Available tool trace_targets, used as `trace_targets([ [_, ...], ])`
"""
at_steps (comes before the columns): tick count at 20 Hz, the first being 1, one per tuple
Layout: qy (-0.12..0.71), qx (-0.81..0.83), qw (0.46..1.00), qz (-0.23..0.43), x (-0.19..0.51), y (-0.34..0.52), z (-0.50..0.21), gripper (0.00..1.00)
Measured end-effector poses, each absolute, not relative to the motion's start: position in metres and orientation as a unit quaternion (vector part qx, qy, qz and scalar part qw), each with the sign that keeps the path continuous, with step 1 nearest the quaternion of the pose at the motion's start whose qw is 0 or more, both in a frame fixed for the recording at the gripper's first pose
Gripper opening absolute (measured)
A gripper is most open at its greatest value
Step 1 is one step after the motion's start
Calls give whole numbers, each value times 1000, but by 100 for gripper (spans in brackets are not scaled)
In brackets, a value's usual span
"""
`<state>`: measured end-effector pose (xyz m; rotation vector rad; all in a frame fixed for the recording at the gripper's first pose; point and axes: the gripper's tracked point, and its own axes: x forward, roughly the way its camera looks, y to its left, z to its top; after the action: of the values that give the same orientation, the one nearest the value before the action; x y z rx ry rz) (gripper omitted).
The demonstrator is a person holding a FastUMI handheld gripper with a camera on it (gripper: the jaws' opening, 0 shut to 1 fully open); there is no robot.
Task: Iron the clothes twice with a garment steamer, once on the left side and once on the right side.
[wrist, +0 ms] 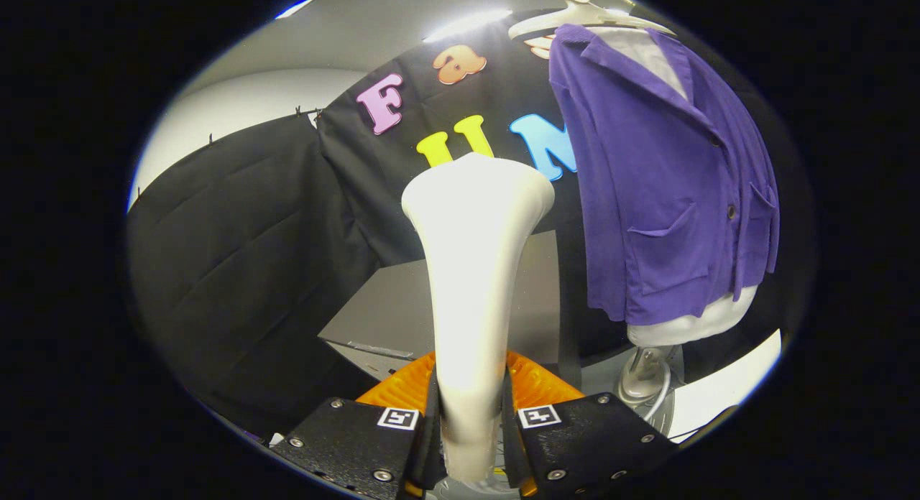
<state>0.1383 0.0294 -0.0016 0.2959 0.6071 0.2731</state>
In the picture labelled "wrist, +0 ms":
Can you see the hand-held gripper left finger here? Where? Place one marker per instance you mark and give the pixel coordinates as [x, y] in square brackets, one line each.
[352, 442]

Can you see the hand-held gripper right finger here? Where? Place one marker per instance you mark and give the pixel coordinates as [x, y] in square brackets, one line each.
[582, 442]

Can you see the purple button jacket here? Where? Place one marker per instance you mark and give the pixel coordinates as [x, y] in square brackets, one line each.
[661, 198]

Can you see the white clothes hanger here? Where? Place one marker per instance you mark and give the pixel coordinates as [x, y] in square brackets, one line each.
[582, 13]

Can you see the grey drawer cabinet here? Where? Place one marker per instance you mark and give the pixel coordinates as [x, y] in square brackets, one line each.
[388, 306]

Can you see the white paper sheet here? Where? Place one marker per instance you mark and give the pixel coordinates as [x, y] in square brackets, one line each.
[726, 392]

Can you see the white mannequin torso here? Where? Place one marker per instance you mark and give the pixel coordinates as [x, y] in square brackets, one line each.
[690, 329]

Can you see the black backdrop cloth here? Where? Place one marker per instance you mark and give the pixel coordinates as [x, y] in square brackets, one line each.
[237, 256]

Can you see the long strip ceiling light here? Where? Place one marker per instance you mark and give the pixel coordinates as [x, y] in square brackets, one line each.
[467, 24]

